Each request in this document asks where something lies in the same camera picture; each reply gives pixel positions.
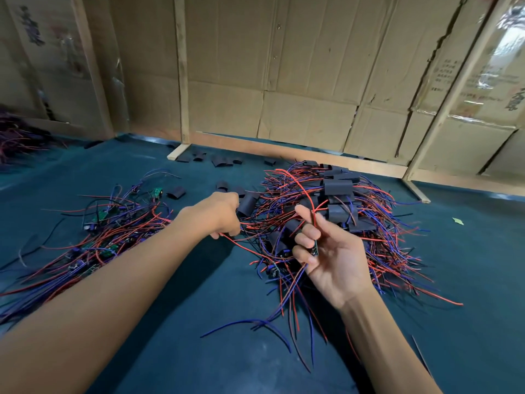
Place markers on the wide wooden post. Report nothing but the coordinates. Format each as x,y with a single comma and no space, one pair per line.
90,69

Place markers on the pile of sleeved wired boards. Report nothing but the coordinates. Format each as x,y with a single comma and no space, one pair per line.
336,188

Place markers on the person's right forearm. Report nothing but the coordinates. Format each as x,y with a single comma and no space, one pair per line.
390,348

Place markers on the person's left forearm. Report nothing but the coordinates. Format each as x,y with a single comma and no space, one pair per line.
82,316

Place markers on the pile of black sleeve pieces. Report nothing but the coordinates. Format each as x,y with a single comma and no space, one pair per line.
221,161

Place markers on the wooden ledge board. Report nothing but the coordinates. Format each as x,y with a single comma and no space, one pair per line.
246,146

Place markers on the pale slanted wooden post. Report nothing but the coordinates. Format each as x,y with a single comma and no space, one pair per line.
455,90

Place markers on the thin wooden post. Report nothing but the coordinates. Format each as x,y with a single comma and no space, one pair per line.
182,69

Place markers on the person's left hand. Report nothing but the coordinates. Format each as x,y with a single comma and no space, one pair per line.
213,213

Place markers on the person's right hand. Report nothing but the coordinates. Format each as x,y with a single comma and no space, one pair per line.
340,262

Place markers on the pile of unsleeved wired boards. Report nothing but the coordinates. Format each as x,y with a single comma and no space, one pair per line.
107,234

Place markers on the clear plastic sheet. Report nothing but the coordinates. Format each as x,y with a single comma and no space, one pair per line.
504,65

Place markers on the small green scrap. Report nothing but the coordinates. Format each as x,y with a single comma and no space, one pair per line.
458,220

